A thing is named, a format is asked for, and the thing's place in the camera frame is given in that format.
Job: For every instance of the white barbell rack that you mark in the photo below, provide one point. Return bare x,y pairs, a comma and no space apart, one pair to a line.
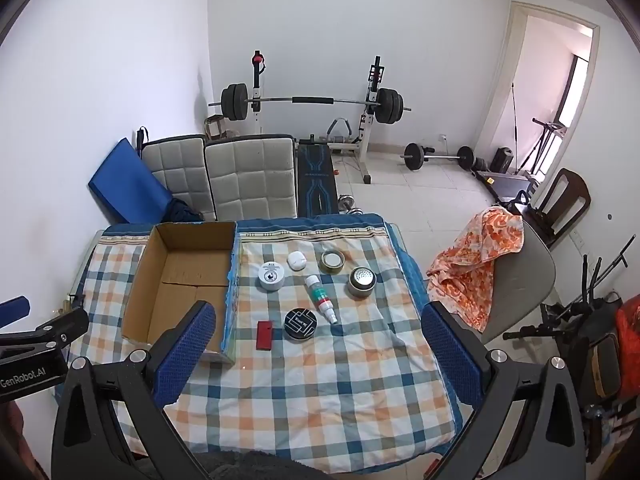
369,135

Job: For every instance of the small red box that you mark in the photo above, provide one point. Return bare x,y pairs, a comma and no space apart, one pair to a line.
264,336

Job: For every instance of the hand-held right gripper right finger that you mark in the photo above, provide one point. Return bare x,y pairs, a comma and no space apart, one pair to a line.
450,355

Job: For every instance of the grey plastic chair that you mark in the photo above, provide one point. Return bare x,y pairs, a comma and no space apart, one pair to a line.
530,280

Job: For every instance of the blue foam mat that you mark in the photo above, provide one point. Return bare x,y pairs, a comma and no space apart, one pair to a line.
125,185

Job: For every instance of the dark wooden chair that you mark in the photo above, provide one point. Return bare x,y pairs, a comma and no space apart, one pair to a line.
565,200

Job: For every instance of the red bag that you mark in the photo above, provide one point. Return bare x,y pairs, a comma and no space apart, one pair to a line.
630,335

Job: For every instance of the roll of clear tape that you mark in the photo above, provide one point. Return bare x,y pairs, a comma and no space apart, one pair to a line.
333,261

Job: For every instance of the small white rounded case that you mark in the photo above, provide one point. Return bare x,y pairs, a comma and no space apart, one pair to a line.
298,261

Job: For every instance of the brown cardboard box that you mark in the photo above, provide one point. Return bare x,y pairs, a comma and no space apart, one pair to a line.
185,270

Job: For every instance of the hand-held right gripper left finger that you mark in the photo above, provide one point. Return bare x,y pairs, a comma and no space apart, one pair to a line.
185,355

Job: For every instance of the orange floral cloth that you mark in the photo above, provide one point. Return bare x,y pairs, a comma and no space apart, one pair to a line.
475,260

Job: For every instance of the black round compact case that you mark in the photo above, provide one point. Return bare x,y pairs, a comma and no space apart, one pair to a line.
299,324

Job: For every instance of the beige quilted cushion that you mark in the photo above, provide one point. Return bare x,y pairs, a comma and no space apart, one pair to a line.
175,165

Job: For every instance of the white round cream jar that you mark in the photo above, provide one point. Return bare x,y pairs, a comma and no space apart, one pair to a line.
271,276

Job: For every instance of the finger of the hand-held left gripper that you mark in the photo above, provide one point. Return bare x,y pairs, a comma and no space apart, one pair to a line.
15,306
50,331

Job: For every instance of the perforated metal strainer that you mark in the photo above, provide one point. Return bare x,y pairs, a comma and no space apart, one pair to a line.
361,281

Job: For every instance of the grey padded chairs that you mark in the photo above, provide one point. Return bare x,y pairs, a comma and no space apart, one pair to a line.
250,180

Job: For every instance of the door frame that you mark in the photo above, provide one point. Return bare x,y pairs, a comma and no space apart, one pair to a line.
500,85

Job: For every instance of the chrome dumbbells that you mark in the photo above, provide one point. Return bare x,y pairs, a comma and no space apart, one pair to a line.
351,205

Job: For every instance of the black treadmill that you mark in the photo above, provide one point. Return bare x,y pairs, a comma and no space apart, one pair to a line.
505,182

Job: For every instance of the black tripod stands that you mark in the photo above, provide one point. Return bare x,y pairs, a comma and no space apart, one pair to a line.
575,305

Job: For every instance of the dark blue cloth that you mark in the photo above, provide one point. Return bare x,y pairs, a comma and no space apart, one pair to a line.
186,211

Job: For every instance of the long barbell with black plates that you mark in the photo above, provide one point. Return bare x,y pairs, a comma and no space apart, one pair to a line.
312,101

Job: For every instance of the black yellow bag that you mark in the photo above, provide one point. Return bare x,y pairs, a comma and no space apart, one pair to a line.
602,360

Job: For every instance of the black blue sit-up bench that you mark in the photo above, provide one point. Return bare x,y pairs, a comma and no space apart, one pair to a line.
315,185

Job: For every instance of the white green spray bottle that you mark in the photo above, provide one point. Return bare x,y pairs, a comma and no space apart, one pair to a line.
320,297

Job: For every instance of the small yellow bottle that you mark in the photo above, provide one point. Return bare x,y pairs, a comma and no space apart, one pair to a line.
66,304

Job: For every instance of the plaid blanket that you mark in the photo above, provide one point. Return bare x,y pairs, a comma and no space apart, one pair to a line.
320,385

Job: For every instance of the dark grey cloth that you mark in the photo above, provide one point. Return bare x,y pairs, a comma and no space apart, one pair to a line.
245,467

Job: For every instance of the short barbell with black plates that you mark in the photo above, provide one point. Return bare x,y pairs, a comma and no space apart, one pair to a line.
440,157

